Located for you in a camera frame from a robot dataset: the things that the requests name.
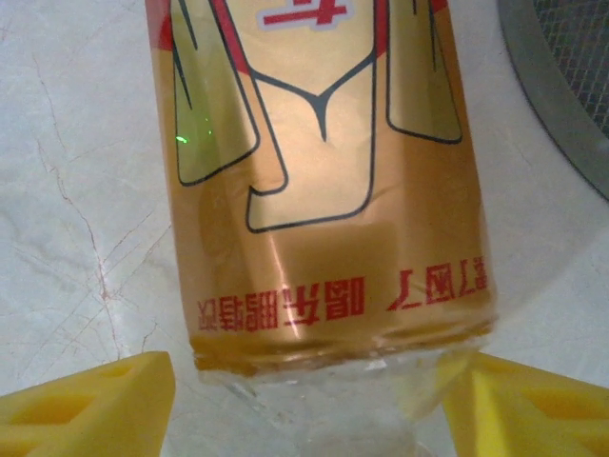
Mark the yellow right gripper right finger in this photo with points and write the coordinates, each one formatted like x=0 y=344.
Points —
x=533 y=419

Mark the translucent plastic bin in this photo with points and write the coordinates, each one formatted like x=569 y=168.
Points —
x=561 y=95

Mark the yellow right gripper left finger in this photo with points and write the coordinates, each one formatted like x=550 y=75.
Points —
x=71 y=419

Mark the gold and red label bottle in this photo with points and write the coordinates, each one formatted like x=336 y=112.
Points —
x=323 y=190

